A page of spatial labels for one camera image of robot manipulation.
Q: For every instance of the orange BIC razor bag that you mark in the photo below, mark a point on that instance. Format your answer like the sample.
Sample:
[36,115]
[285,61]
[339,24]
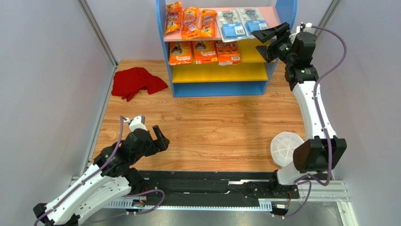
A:
[208,23]
[173,17]
[190,28]

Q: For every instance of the red cloth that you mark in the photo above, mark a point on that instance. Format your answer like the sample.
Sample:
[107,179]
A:
[128,83]

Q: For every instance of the clear blue razor blister pack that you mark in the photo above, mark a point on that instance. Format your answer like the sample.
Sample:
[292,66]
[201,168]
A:
[230,26]
[252,20]

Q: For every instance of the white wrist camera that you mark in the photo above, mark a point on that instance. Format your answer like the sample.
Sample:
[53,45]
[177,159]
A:
[137,122]
[304,27]

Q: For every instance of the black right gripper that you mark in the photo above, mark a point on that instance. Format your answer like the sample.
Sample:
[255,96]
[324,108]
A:
[274,47]

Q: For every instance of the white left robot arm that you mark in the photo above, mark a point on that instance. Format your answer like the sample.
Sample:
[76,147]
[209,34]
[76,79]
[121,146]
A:
[109,177]

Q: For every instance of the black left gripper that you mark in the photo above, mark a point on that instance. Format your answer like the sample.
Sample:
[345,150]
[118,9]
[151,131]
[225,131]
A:
[161,144]

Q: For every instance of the white round plastic lid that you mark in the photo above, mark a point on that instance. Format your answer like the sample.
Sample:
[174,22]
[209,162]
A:
[282,147]

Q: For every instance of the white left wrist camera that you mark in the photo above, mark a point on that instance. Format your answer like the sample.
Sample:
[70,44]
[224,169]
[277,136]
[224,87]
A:
[137,122]

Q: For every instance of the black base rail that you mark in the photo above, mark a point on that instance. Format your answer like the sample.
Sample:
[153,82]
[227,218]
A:
[206,190]

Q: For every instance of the orange razor cartridge box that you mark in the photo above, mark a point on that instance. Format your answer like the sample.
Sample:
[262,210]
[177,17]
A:
[227,53]

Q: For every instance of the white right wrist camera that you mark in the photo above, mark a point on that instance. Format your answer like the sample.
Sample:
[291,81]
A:
[304,27]

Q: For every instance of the orange Gillette Fusion5 box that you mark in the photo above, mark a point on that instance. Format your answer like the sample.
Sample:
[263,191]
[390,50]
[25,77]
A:
[180,52]
[204,51]

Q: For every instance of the blue shelf unit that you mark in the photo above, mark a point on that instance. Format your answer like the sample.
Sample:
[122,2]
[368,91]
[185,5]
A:
[250,77]

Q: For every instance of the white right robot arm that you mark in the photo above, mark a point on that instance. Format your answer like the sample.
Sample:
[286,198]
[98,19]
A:
[320,153]

